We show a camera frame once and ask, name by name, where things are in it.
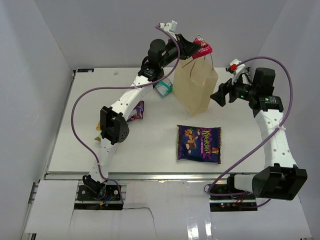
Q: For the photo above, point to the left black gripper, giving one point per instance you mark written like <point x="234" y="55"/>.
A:
<point x="187" y="48"/>

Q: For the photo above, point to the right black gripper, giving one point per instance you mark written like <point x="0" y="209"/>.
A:
<point x="225" y="89"/>

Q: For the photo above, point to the red pink snack packet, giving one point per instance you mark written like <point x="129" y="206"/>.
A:
<point x="205" y="48"/>

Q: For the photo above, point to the large dark purple snack bag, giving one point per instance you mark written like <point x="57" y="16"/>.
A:
<point x="199" y="144"/>

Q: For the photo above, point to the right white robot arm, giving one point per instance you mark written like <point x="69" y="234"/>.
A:
<point x="281" y="178"/>

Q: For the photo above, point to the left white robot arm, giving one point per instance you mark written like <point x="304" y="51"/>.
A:
<point x="113" y="120"/>

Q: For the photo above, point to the brown paper bag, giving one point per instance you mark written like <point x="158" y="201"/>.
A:
<point x="193" y="83"/>

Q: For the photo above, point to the teal snack packet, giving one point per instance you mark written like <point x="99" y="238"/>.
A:
<point x="164" y="87"/>

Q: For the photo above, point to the purple candy packet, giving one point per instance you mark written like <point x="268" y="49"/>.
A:
<point x="137" y="112"/>

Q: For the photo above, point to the yellow candy packet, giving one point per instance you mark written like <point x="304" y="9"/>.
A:
<point x="98" y="127"/>

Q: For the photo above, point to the green yellow snack packet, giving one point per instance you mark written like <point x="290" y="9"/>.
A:
<point x="98" y="138"/>

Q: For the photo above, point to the white paper sheet front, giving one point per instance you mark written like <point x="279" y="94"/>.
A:
<point x="160" y="211"/>

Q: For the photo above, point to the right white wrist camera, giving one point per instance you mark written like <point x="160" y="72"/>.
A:
<point x="235" y="68"/>

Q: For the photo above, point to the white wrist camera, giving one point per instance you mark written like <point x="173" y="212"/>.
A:
<point x="235" y="68"/>
<point x="169" y="27"/>

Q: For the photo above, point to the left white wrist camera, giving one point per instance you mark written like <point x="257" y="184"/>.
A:
<point x="169" y="27"/>

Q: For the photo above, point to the aluminium table frame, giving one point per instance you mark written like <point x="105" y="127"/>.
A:
<point x="149" y="152"/>

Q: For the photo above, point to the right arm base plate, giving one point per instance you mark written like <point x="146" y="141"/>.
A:
<point x="239" y="203"/>

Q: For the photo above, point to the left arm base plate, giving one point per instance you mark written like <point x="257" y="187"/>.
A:
<point x="107" y="200"/>

